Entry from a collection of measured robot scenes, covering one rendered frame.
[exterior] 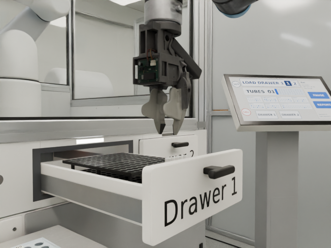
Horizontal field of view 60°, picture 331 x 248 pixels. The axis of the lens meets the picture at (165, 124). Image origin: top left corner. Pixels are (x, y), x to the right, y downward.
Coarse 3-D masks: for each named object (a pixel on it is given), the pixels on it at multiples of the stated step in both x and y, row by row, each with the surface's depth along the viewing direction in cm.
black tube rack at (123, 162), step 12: (96, 156) 70; (108, 156) 69; (120, 156) 69; (132, 156) 70; (144, 156) 70; (156, 156) 69; (72, 168) 63; (96, 168) 56; (108, 168) 55; (120, 168) 54; (132, 168) 54; (132, 180) 57
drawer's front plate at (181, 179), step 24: (144, 168) 40; (168, 168) 42; (192, 168) 47; (240, 168) 61; (144, 192) 40; (168, 192) 42; (192, 192) 47; (216, 192) 53; (240, 192) 61; (144, 216) 40; (168, 216) 42; (192, 216) 47; (144, 240) 40
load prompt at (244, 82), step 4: (240, 80) 135; (244, 80) 135; (248, 80) 136; (252, 80) 136; (256, 80) 136; (260, 80) 137; (264, 80) 137; (268, 80) 137; (272, 80) 138; (276, 80) 138; (280, 80) 138; (284, 80) 139; (288, 80) 139; (292, 80) 140; (296, 80) 140; (244, 84) 134; (248, 84) 134; (252, 84) 134; (256, 84) 135; (260, 84) 135; (264, 84) 135; (268, 84) 136; (272, 84) 136; (276, 84) 136; (280, 84) 137; (284, 84) 137; (288, 84) 137; (292, 84) 138; (296, 84) 138
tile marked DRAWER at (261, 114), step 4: (256, 112) 123; (260, 112) 123; (264, 112) 124; (268, 112) 124; (272, 112) 124; (260, 116) 122; (264, 116) 122; (268, 116) 122; (272, 116) 123; (276, 116) 123
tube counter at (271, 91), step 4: (268, 88) 134; (272, 88) 134; (268, 92) 132; (272, 92) 132; (276, 92) 133; (280, 92) 133; (284, 92) 133; (288, 92) 134; (292, 92) 134; (296, 92) 134; (300, 92) 135
